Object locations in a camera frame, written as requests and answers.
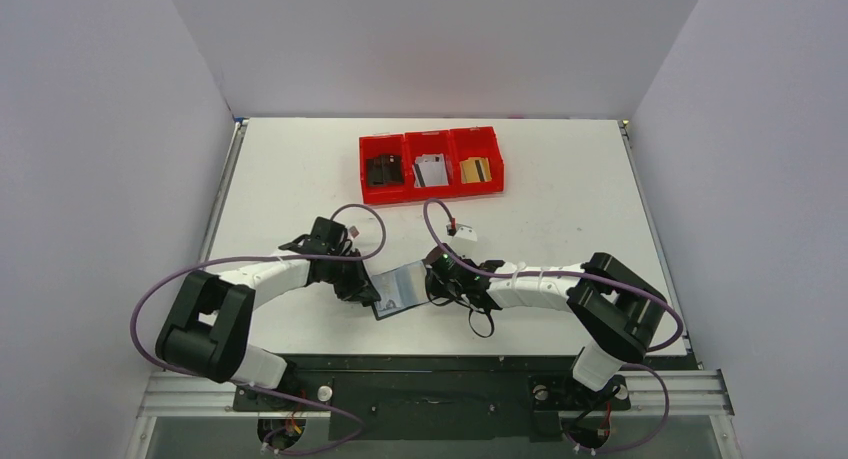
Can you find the gold cards in bin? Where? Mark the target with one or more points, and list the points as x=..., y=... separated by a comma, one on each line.
x=475, y=170

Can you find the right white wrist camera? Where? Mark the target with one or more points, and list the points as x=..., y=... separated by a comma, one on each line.
x=463, y=241

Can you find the right red bin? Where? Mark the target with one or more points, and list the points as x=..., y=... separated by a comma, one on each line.
x=477, y=142

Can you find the black card holders in bin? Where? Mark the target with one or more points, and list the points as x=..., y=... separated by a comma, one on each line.
x=384, y=170

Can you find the left red bin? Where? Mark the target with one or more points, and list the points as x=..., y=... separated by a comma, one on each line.
x=371, y=146

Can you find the aluminium rail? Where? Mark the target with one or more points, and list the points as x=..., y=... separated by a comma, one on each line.
x=684, y=393

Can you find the middle red bin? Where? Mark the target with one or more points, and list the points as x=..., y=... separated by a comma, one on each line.
x=429, y=142

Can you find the white cards in bin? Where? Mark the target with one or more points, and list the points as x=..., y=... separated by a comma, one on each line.
x=430, y=170

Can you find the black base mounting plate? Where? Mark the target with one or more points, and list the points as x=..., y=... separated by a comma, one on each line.
x=559, y=397

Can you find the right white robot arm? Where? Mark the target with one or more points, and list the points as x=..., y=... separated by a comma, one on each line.
x=618, y=309

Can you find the red bin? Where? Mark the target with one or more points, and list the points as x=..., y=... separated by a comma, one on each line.
x=477, y=142
x=429, y=142
x=371, y=146

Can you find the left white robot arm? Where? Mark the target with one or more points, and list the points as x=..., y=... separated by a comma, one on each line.
x=207, y=328

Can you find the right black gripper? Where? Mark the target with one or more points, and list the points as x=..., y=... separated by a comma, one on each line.
x=438, y=282

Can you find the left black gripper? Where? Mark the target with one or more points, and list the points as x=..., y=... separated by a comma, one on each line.
x=359, y=288

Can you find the black leather card holder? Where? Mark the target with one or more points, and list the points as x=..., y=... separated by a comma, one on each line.
x=384, y=286

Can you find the white VIP credit card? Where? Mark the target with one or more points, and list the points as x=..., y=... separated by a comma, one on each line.
x=410, y=285

